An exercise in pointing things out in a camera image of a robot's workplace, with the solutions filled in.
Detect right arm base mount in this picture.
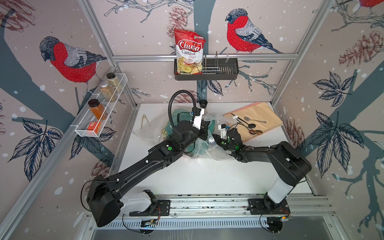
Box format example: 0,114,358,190
247,198,291,215

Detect small orange box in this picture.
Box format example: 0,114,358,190
87,121,102,134

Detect green trousers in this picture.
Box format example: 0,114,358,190
160,108,219,160

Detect black spoon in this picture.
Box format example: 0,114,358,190
232,114,256,129

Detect orange spice jar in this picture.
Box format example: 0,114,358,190
88,99,108,120

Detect light spice jar black lid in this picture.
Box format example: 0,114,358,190
107,73,123,92

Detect tan spice jar silver lid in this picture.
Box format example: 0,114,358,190
99,80,117,102

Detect black lid pepper grinder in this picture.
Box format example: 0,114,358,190
199,99,208,109

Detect red cassava chips bag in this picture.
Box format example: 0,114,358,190
174,29,206,75

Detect clear plastic vacuum bag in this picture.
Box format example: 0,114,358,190
134,108,234,163

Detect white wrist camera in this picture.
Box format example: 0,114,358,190
191,108,205,130
218,124,230,139

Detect clear acrylic spice shelf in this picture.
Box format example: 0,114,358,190
75,73,128,139

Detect metal spoon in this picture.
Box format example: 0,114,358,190
244,117,267,124

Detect wooden brown spoon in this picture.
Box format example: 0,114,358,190
247,128,263,135

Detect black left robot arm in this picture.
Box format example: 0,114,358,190
87,121,210,227

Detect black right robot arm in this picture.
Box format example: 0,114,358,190
213,129,312,212

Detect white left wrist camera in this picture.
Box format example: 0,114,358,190
191,108,205,130

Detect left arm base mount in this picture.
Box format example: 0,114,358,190
129,200,171,217

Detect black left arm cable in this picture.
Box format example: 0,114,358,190
167,89,198,128

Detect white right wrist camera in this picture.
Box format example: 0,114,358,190
218,124,230,139

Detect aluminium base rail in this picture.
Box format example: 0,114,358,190
85,194,334,220

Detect beige cloth placemat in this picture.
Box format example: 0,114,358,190
224,102,283,142

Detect black wire wall basket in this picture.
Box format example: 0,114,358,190
174,56,239,81

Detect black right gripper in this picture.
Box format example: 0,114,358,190
205,135,235,154

